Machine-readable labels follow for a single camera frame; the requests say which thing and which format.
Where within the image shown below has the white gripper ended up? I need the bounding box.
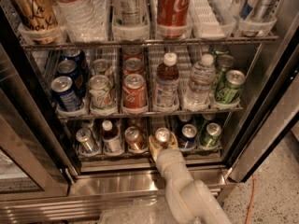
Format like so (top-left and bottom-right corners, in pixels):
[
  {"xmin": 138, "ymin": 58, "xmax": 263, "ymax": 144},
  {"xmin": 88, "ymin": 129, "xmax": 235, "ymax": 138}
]
[{"xmin": 149, "ymin": 133, "xmax": 187, "ymax": 180}]

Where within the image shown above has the orange can shelf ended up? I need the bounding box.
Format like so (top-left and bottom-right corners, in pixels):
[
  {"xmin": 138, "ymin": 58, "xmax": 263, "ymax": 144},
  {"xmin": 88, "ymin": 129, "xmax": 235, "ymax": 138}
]
[
  {"xmin": 154, "ymin": 127, "xmax": 171, "ymax": 148},
  {"xmin": 124, "ymin": 126, "xmax": 145, "ymax": 150}
]

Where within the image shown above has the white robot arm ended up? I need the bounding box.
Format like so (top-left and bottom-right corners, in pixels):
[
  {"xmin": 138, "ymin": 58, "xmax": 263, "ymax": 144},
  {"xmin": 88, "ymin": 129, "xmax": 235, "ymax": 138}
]
[{"xmin": 149, "ymin": 135, "xmax": 232, "ymax": 224}]

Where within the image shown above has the blue can bottom shelf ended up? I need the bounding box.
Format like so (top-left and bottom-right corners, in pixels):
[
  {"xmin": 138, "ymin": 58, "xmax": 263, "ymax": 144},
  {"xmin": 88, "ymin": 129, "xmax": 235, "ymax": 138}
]
[{"xmin": 178, "ymin": 124, "xmax": 197, "ymax": 148}]

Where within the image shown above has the green can bottom shelf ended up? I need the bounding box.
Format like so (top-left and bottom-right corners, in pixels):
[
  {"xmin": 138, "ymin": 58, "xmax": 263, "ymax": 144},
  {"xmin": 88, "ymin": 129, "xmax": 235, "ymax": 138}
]
[{"xmin": 200, "ymin": 122, "xmax": 221, "ymax": 148}]

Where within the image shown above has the green can shelf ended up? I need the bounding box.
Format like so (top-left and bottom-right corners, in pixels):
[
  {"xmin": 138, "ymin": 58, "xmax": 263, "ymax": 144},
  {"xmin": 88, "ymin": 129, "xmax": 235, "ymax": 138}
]
[
  {"xmin": 214, "ymin": 70, "xmax": 246, "ymax": 105},
  {"xmin": 212, "ymin": 54, "xmax": 235, "ymax": 91},
  {"xmin": 200, "ymin": 122, "xmax": 221, "ymax": 148},
  {"xmin": 209, "ymin": 44, "xmax": 229, "ymax": 57}
]

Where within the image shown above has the small tea bottle bottom shelf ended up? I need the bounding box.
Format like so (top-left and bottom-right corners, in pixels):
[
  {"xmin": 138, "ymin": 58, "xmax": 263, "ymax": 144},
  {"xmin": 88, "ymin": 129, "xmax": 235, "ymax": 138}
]
[{"xmin": 102, "ymin": 119, "xmax": 121, "ymax": 153}]

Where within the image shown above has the front red Coke can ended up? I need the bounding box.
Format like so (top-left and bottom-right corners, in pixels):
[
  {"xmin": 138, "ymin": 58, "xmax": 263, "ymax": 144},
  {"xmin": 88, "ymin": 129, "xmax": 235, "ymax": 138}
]
[{"xmin": 122, "ymin": 74, "xmax": 147, "ymax": 109}]

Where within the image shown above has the red coke can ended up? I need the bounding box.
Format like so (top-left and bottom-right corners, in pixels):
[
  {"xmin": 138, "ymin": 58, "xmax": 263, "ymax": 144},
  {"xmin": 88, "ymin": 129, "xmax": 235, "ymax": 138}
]
[
  {"xmin": 122, "ymin": 74, "xmax": 147, "ymax": 109},
  {"xmin": 122, "ymin": 47, "xmax": 143, "ymax": 61},
  {"xmin": 122, "ymin": 58, "xmax": 145, "ymax": 76}
]

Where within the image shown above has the clear water bottle middle shelf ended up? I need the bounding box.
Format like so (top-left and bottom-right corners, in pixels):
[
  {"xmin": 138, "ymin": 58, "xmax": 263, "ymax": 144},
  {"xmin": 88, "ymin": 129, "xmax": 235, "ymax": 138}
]
[{"xmin": 185, "ymin": 54, "xmax": 216, "ymax": 111}]

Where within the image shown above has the clear water bottle shelf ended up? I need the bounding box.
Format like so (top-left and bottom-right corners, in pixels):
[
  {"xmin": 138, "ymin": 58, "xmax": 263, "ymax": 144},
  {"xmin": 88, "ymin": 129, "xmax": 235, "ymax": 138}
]
[
  {"xmin": 185, "ymin": 54, "xmax": 216, "ymax": 111},
  {"xmin": 56, "ymin": 0, "xmax": 107, "ymax": 43}
]

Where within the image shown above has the brown tea bottle middle shelf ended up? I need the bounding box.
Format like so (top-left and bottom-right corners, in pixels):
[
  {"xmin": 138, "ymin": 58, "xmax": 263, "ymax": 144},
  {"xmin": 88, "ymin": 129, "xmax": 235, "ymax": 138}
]
[{"xmin": 154, "ymin": 52, "xmax": 179, "ymax": 108}]

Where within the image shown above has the front white green can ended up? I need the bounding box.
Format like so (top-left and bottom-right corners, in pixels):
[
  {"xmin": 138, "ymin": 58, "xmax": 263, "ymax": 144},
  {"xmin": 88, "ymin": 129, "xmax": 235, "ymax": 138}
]
[{"xmin": 89, "ymin": 75, "xmax": 114, "ymax": 110}]

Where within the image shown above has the white green can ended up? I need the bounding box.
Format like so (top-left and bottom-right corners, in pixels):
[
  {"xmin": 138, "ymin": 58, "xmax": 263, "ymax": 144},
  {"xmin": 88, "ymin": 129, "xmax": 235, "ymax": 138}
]
[
  {"xmin": 93, "ymin": 59, "xmax": 114, "ymax": 86},
  {"xmin": 89, "ymin": 75, "xmax": 114, "ymax": 110}
]

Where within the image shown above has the silver can bottom shelf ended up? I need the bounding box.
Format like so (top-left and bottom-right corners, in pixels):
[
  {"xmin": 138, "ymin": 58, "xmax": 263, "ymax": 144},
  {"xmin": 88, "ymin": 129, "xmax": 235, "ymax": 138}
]
[{"xmin": 76, "ymin": 128, "xmax": 98, "ymax": 153}]

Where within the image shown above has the middle red Coke can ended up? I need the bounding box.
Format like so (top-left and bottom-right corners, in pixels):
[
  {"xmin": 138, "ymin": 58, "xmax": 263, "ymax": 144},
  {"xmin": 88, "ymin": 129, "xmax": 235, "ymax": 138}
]
[{"xmin": 122, "ymin": 58, "xmax": 145, "ymax": 76}]

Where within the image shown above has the front green can middle shelf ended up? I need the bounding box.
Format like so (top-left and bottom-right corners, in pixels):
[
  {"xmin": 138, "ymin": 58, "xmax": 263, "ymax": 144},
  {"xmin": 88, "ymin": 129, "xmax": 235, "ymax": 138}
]
[{"xmin": 214, "ymin": 70, "xmax": 246, "ymax": 105}]

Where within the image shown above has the rear red Coke can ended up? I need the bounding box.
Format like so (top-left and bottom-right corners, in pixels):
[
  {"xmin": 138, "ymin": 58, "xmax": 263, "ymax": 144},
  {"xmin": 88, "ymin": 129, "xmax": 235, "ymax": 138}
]
[{"xmin": 122, "ymin": 47, "xmax": 143, "ymax": 61}]

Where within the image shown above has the rear white green can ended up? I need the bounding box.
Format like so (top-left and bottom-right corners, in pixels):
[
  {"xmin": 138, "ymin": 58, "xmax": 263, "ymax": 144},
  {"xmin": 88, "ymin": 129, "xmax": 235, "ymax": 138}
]
[{"xmin": 93, "ymin": 59, "xmax": 114, "ymax": 86}]

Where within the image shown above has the rear green can middle shelf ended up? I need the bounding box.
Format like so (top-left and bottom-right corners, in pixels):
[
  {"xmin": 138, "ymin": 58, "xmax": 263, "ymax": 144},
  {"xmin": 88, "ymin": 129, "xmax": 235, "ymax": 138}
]
[{"xmin": 209, "ymin": 44, "xmax": 229, "ymax": 57}]

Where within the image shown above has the right fridge door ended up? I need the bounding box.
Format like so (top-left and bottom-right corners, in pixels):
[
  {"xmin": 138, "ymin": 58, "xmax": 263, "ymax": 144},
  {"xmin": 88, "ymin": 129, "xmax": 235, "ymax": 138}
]
[{"xmin": 226, "ymin": 8, "xmax": 298, "ymax": 183}]

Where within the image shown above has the front blue Pepsi can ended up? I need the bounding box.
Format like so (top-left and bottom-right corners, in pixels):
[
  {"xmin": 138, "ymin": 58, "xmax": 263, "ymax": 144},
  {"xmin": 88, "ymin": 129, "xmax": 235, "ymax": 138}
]
[{"xmin": 50, "ymin": 76, "xmax": 83, "ymax": 112}]

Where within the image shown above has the blue pepsi can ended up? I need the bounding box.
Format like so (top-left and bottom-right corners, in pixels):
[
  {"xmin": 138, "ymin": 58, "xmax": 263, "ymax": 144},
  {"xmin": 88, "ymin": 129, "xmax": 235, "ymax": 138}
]
[
  {"xmin": 57, "ymin": 60, "xmax": 86, "ymax": 98},
  {"xmin": 63, "ymin": 49, "xmax": 89, "ymax": 81},
  {"xmin": 50, "ymin": 76, "xmax": 83, "ymax": 112}
]

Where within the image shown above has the middle blue Pepsi can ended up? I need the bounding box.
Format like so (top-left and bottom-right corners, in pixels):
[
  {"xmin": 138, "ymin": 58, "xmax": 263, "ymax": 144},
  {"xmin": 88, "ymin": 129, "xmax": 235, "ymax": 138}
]
[{"xmin": 57, "ymin": 60, "xmax": 86, "ymax": 98}]

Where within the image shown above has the rear blue Pepsi can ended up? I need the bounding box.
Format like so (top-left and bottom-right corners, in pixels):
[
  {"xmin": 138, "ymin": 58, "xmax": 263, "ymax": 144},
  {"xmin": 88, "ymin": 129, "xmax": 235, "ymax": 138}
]
[{"xmin": 63, "ymin": 49, "xmax": 89, "ymax": 81}]

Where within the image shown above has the left glass fridge door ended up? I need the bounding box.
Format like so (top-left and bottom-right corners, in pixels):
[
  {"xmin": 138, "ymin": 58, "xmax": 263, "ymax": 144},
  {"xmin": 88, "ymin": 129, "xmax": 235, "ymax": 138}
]
[{"xmin": 0, "ymin": 45, "xmax": 68, "ymax": 202}]

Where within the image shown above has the red Coca-Cola bottle top shelf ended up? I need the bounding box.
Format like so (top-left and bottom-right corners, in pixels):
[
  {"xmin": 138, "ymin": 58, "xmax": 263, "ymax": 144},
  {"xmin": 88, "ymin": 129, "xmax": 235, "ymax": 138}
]
[{"xmin": 157, "ymin": 0, "xmax": 190, "ymax": 38}]

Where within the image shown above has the empty white shelf tray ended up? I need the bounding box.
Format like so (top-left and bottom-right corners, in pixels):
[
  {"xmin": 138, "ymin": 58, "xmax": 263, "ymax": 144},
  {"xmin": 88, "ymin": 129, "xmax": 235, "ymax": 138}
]
[{"xmin": 190, "ymin": 0, "xmax": 236, "ymax": 40}]

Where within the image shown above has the clear water bottle top shelf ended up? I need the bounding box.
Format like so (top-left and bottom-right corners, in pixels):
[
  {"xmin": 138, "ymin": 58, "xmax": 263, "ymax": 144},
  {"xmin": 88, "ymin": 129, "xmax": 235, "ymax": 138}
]
[{"xmin": 56, "ymin": 0, "xmax": 107, "ymax": 43}]

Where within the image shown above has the blue silver can top shelf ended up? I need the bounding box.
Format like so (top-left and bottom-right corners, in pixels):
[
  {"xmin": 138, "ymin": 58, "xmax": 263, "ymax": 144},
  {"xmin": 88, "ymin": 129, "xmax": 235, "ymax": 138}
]
[{"xmin": 229, "ymin": 0, "xmax": 283, "ymax": 37}]

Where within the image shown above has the La Croix orange can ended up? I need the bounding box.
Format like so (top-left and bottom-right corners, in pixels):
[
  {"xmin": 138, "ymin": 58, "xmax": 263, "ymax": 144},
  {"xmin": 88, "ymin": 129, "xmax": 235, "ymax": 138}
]
[{"xmin": 11, "ymin": 0, "xmax": 59, "ymax": 44}]

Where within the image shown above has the clear plastic bin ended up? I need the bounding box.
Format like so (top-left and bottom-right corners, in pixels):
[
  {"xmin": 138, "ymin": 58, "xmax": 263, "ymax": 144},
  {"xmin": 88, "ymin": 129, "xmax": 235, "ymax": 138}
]
[{"xmin": 99, "ymin": 198, "xmax": 172, "ymax": 224}]

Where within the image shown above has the orange cable on floor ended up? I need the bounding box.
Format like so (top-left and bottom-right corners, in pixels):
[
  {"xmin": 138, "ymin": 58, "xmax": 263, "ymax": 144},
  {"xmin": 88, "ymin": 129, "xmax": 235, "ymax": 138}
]
[{"xmin": 244, "ymin": 173, "xmax": 257, "ymax": 224}]

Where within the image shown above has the middle wire shelf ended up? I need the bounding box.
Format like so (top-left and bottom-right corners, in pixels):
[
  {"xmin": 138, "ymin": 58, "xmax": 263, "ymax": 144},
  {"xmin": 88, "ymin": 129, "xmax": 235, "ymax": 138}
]
[{"xmin": 56, "ymin": 105, "xmax": 242, "ymax": 120}]

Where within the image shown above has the wire shelf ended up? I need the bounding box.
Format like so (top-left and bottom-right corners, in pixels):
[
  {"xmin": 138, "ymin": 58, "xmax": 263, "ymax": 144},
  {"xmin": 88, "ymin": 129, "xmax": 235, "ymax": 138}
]
[
  {"xmin": 56, "ymin": 105, "xmax": 242, "ymax": 120},
  {"xmin": 21, "ymin": 33, "xmax": 278, "ymax": 51}
]

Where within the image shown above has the top wire shelf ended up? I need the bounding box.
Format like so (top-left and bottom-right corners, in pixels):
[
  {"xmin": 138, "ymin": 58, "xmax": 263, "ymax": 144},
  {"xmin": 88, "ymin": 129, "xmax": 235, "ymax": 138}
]
[{"xmin": 21, "ymin": 33, "xmax": 278, "ymax": 51}]

